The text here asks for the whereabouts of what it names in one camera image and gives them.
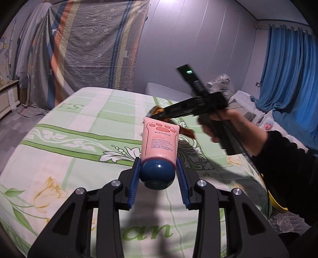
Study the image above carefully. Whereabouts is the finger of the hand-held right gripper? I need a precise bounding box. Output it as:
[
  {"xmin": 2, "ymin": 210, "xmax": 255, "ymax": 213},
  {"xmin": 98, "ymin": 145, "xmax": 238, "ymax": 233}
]
[{"xmin": 149, "ymin": 97, "xmax": 200, "ymax": 122}]

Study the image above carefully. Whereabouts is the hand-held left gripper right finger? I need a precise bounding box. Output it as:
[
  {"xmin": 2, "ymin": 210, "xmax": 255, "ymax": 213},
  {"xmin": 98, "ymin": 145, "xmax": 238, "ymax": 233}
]
[{"xmin": 175, "ymin": 159, "xmax": 290, "ymax": 258}]

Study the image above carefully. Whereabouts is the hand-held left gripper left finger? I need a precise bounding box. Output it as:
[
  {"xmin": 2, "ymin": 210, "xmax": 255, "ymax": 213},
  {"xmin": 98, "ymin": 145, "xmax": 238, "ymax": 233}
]
[{"xmin": 28, "ymin": 157, "xmax": 142, "ymax": 258}]

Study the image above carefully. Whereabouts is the orange snack wrapper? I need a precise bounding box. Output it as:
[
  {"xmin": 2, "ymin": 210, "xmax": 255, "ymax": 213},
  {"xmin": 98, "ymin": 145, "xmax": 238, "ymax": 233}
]
[{"xmin": 148, "ymin": 105, "xmax": 196, "ymax": 139}]

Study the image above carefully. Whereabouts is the pink tube with blue cap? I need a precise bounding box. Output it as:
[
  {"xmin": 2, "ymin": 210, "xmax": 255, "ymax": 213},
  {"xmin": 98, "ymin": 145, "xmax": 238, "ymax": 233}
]
[{"xmin": 138, "ymin": 117, "xmax": 180, "ymax": 190}]

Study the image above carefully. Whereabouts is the person's right hand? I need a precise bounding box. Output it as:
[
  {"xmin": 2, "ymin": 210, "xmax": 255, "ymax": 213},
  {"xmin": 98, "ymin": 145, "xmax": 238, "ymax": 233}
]
[{"xmin": 199, "ymin": 109, "xmax": 265, "ymax": 157}]

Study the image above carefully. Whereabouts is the white tiger plush toy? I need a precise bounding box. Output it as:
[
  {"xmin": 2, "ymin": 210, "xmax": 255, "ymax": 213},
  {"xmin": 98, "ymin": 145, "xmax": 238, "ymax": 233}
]
[{"xmin": 207, "ymin": 74, "xmax": 235, "ymax": 100}]

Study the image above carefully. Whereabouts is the light patterned bedding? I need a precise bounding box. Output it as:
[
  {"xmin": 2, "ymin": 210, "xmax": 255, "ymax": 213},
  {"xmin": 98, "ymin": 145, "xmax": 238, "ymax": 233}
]
[{"xmin": 230, "ymin": 90, "xmax": 308, "ymax": 149}]

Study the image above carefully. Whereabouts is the baby doll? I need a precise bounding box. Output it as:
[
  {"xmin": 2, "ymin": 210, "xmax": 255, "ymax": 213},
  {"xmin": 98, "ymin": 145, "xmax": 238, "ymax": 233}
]
[{"xmin": 260, "ymin": 118, "xmax": 274, "ymax": 131}]

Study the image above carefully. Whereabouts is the blue curtain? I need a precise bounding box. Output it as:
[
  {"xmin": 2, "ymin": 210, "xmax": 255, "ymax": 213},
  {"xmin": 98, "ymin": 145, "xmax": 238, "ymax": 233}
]
[{"xmin": 256, "ymin": 23, "xmax": 318, "ymax": 154}]

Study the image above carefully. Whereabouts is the yellow plastic basin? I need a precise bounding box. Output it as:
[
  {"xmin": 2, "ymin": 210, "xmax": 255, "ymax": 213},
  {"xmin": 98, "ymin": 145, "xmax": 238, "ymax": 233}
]
[{"xmin": 261, "ymin": 174, "xmax": 289, "ymax": 214}]

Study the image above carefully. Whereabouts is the striped hanging cloth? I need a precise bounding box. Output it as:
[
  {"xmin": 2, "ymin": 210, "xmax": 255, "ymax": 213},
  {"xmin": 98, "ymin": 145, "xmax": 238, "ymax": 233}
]
[{"xmin": 48, "ymin": 0, "xmax": 151, "ymax": 110}]

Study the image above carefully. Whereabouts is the white low cabinet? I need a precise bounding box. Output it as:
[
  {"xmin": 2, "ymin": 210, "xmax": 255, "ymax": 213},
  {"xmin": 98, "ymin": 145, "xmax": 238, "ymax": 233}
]
[{"xmin": 0, "ymin": 79, "xmax": 21, "ymax": 119}]

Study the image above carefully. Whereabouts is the grey hanging cloth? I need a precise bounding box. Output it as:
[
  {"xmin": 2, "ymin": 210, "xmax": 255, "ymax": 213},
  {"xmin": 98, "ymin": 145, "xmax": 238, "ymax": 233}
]
[{"xmin": 14, "ymin": 2, "xmax": 54, "ymax": 116}]

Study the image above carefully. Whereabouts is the cartoon printed cloth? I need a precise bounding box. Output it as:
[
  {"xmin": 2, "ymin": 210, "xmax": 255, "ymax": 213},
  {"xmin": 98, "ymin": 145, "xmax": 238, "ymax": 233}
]
[{"xmin": 0, "ymin": 25, "xmax": 15, "ymax": 85}]

